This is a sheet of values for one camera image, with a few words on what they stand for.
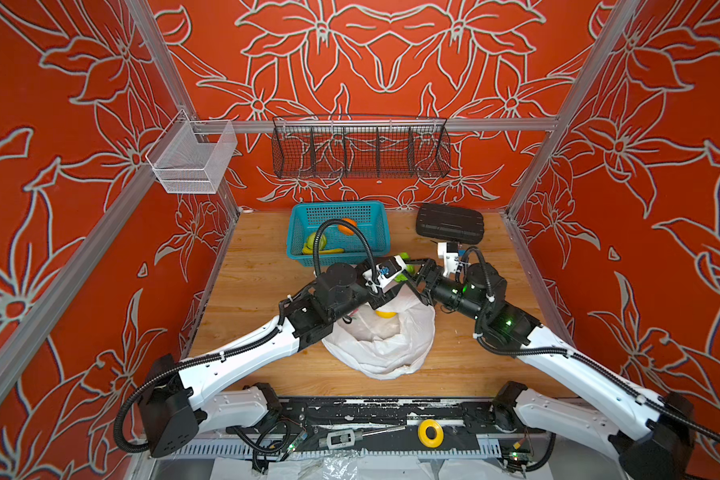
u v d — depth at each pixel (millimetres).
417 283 596
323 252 1062
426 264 599
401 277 560
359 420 742
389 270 544
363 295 581
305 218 1111
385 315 861
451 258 650
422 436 696
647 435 399
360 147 975
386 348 799
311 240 1036
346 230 520
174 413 376
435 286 598
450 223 1102
